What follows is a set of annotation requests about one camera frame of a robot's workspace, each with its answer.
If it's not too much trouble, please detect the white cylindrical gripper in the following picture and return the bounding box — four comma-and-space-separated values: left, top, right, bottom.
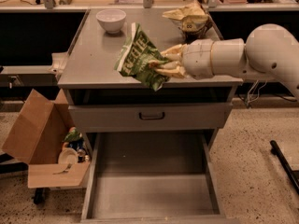
149, 39, 214, 79

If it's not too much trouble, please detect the green jalapeno chip bag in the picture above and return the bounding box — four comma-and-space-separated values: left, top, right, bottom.
114, 22, 170, 91

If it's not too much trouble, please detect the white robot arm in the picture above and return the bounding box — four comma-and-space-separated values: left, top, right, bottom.
149, 23, 299, 99

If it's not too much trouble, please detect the yellow crumpled chip bag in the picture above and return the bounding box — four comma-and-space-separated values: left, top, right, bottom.
163, 1, 212, 42

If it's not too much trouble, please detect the grey metal drawer cabinet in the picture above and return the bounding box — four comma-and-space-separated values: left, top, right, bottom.
57, 8, 245, 135

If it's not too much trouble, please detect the open grey bottom drawer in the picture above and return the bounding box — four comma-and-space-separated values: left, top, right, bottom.
81, 131, 240, 224

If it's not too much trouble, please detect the green bag in box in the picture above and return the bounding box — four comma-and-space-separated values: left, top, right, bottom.
64, 127, 82, 142

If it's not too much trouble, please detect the white ceramic bowl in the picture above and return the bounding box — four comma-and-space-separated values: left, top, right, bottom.
96, 9, 126, 34

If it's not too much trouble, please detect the blue bottle in box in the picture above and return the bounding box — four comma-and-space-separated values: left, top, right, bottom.
68, 139, 86, 157

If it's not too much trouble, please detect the black bar on floor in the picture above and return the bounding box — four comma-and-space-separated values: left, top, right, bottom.
270, 140, 299, 195

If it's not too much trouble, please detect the white paper plate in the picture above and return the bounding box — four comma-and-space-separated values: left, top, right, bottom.
58, 148, 78, 164

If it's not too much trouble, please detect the brown cardboard box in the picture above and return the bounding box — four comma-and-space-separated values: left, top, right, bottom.
2, 91, 90, 189

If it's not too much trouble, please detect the white cable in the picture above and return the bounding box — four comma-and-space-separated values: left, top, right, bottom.
246, 79, 269, 107

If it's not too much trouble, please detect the closed grey drawer with handle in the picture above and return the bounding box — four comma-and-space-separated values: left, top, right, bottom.
69, 103, 232, 133

